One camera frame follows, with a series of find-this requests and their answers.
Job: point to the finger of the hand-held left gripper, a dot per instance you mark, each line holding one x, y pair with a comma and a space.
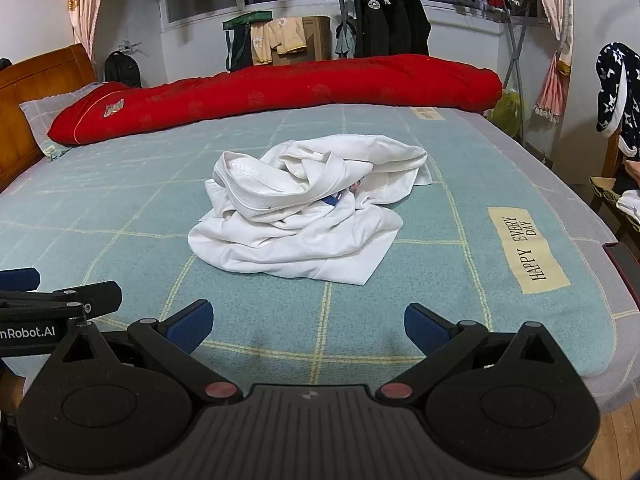
20, 279
100, 297

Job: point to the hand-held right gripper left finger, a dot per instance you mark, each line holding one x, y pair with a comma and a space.
192, 326

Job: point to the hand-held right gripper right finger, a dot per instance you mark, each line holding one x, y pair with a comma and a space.
425, 330

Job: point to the white printed sweatshirt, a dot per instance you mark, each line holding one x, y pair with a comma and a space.
280, 240

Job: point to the metal clothes drying rack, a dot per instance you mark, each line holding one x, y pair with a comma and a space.
517, 60

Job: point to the yellow clothes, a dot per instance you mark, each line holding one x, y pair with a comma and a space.
280, 37

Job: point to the wooden headboard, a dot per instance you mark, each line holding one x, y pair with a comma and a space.
30, 110

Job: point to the grey plaid pillow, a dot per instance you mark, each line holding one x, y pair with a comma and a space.
42, 110

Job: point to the black backpack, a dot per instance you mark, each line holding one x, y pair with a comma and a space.
122, 70

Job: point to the wooden chair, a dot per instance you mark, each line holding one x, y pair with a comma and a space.
607, 190

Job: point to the green plastic bag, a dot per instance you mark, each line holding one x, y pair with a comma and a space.
507, 112

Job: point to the white folded cloth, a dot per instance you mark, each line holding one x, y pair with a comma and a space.
631, 207

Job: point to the red quilt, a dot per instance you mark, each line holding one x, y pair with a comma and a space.
300, 85

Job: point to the pale green hanging garment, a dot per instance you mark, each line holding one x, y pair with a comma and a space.
344, 42

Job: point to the navy star-print garment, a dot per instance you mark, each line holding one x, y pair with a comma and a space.
617, 90

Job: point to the cardboard box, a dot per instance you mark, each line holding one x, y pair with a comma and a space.
318, 40

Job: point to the black jacket with round badge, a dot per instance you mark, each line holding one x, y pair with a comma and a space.
372, 20

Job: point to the metal wall hook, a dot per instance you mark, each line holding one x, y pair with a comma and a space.
131, 46

